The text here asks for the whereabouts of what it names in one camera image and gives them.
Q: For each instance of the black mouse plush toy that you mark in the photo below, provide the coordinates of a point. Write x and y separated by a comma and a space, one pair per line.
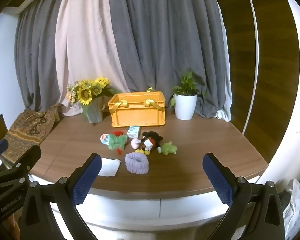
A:
153, 137

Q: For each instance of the green plant in white pot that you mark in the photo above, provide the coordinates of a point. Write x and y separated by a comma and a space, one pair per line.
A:
185, 107

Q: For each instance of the white folded cloth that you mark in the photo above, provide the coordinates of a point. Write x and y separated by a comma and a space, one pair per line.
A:
110, 167

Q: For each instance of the dark wooden door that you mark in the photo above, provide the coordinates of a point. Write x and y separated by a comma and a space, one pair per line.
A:
272, 62

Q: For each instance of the light green plush toy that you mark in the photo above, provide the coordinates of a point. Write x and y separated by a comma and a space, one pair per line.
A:
168, 148

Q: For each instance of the pale pink curtain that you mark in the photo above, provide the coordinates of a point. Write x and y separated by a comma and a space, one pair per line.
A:
87, 42

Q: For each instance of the pink makeup sponge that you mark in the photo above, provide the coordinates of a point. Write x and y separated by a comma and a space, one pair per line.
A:
135, 143

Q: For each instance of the yellow plastic crate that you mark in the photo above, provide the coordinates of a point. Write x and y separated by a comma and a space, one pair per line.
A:
137, 116

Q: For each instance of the brown patterned cloth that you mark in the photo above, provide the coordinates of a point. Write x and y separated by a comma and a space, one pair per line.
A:
27, 130

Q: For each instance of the white crumpled cloth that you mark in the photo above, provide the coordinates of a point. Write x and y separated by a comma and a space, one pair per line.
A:
298, 205

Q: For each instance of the grey ribbed vase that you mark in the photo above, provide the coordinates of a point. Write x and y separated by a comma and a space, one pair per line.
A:
93, 113

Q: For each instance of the green and red plush toy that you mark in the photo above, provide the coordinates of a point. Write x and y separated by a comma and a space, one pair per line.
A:
117, 141

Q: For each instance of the grey curtain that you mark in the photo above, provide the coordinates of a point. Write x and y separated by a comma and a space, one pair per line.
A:
165, 42
35, 62

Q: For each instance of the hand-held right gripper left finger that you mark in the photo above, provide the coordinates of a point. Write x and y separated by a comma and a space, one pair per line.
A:
86, 180

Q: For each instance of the small pink blue packet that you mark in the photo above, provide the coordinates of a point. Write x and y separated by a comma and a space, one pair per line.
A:
104, 139

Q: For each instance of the white curtain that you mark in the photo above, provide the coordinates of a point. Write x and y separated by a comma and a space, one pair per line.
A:
225, 80

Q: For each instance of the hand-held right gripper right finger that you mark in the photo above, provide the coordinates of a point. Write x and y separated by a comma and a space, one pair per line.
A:
218, 180

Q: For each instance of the sunflower bouquet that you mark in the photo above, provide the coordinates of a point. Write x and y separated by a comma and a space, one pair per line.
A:
85, 93

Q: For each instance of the blue white tissue pack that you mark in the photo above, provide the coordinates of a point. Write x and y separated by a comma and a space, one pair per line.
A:
133, 131

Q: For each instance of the purple knitted scrunchie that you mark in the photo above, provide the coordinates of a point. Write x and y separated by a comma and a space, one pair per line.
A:
140, 170

